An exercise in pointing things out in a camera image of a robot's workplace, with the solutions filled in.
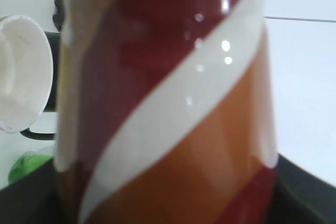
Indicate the yellow paper cup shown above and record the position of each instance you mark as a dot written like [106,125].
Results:
[27,71]

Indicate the brown Nescafe coffee bottle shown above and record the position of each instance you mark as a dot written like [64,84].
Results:
[165,112]

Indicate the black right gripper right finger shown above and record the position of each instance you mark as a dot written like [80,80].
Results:
[300,197]

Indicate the green soda bottle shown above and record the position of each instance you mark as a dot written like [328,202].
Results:
[29,162]

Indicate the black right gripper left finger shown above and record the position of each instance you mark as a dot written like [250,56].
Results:
[33,199]

